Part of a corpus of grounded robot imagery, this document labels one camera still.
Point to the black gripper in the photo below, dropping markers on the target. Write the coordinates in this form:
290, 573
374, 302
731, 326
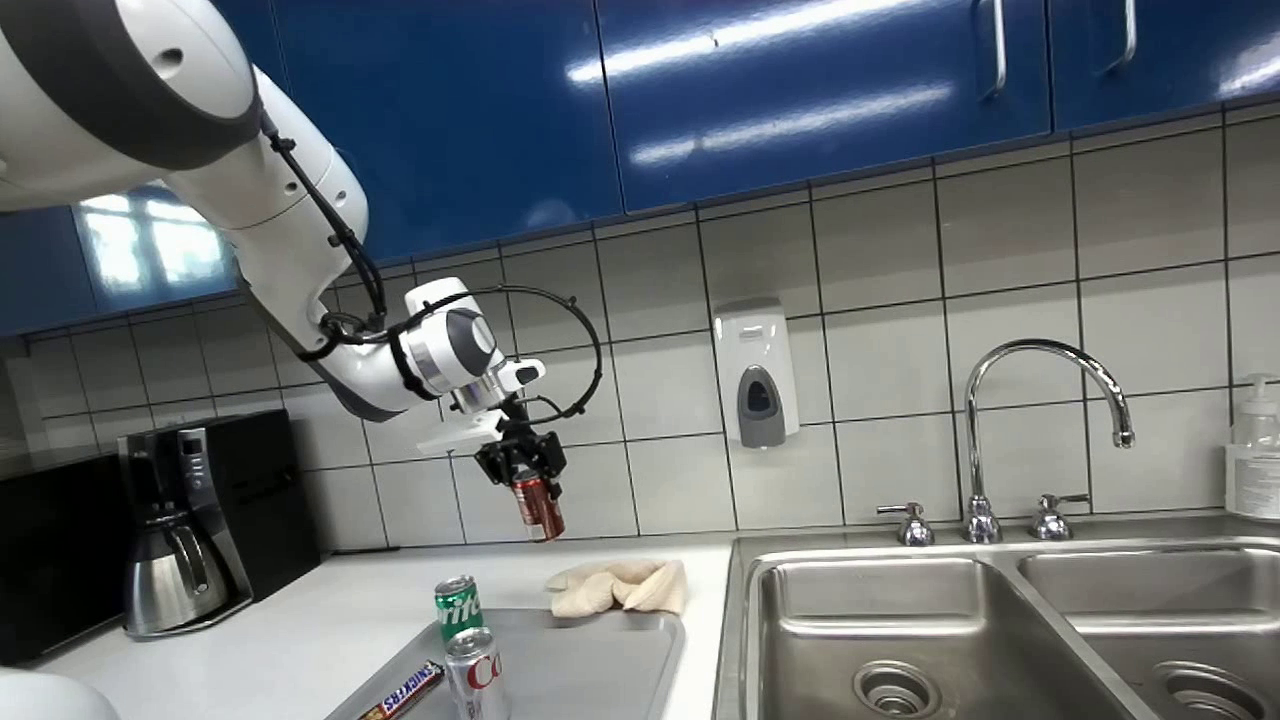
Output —
520, 448

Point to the red soda can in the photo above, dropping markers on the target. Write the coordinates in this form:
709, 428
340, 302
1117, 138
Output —
543, 510

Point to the green soda can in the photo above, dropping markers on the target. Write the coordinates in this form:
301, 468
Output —
462, 608

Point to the silver soda can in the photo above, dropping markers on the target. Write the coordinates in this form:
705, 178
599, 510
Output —
478, 681

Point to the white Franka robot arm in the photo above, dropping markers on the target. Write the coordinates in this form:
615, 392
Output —
280, 215

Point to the beige waffle cloth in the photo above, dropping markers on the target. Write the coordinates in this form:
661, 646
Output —
623, 590

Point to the brown candy bar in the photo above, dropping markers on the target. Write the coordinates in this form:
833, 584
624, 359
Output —
402, 691

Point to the black coffee maker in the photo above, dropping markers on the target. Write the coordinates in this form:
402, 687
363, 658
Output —
252, 495

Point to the steel coffee carafe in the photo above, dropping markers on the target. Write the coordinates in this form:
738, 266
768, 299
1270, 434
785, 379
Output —
173, 580

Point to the blue cabinet door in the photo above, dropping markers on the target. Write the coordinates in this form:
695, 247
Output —
1187, 52
42, 266
453, 106
824, 146

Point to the stainless steel double sink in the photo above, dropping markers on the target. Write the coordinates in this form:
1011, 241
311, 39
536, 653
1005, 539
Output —
933, 625

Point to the chrome gooseneck faucet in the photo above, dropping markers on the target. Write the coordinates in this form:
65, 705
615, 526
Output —
972, 452

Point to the black microwave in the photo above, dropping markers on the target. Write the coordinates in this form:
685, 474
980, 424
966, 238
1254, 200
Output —
62, 561

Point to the white rounded object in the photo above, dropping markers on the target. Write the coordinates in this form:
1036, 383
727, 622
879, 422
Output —
53, 698

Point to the clear soap bottle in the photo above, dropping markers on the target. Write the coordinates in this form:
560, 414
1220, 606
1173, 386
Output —
1258, 460

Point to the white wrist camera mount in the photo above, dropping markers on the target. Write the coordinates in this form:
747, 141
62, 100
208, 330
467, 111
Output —
453, 434

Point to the white wall soap dispenser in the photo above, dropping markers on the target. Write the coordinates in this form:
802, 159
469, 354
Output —
759, 373

